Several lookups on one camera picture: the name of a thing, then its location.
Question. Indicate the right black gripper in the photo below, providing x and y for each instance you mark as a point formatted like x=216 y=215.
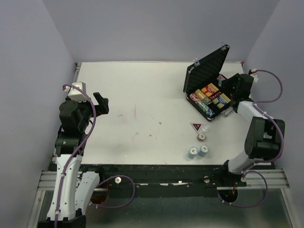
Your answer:
x=227 y=83

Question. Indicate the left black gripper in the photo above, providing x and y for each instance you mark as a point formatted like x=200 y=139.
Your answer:
x=102 y=108

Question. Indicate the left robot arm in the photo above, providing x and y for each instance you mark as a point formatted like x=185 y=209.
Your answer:
x=73 y=191

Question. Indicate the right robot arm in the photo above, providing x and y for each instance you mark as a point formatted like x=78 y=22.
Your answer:
x=264 y=142

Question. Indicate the red card deck box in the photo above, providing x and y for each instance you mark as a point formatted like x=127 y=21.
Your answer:
x=209 y=90

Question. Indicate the black poker case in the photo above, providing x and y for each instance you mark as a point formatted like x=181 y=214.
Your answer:
x=203 y=72

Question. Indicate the gold chip row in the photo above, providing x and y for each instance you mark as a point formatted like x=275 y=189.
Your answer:
x=200 y=94

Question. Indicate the green blue chip row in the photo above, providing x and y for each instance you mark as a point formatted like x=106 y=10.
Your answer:
x=205 y=109

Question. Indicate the red white chip row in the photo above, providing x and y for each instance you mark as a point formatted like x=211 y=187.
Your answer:
x=195 y=98

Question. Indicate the clear round dealer button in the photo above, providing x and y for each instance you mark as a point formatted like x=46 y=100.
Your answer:
x=205 y=128

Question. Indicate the red triangular dealer card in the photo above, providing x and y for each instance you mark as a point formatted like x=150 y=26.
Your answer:
x=196 y=126

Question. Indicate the red white chip stack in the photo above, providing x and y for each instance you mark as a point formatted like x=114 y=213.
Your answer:
x=201 y=137

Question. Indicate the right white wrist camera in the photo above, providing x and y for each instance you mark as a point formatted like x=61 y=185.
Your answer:
x=253 y=73

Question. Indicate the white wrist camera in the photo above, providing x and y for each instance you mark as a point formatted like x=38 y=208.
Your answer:
x=253 y=73
x=74 y=94

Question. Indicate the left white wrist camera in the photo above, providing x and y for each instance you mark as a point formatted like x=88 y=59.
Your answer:
x=74 y=94

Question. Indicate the aluminium table edge rail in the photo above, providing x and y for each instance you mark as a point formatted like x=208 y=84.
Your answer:
x=77 y=70

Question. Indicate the aluminium frame rail left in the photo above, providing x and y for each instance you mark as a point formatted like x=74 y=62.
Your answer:
x=47 y=181

